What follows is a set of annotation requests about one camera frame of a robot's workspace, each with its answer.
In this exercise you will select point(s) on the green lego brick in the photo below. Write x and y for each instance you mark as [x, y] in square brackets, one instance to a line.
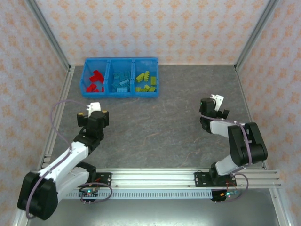
[152, 89]
[146, 87]
[138, 89]
[153, 80]
[143, 76]

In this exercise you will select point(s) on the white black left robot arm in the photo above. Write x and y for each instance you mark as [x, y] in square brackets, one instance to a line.
[63, 160]

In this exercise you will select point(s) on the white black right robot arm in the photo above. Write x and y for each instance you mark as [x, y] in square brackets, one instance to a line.
[240, 146]

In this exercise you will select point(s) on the blue three-compartment bin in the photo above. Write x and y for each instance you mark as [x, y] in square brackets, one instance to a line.
[144, 67]

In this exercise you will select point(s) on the grey metal sheet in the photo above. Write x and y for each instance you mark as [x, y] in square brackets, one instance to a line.
[152, 214]

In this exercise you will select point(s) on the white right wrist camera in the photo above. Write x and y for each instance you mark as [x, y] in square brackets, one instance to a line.
[218, 100]

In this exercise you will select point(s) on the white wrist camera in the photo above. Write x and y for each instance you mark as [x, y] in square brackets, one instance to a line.
[218, 100]
[95, 106]

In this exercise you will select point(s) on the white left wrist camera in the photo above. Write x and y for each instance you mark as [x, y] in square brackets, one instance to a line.
[95, 106]

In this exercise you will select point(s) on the aluminium table side rail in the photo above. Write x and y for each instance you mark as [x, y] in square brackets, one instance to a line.
[57, 99]
[246, 99]

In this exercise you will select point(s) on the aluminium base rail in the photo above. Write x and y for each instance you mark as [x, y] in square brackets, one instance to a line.
[152, 179]

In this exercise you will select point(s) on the aluminium frame post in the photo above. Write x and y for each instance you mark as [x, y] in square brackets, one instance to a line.
[255, 33]
[48, 33]

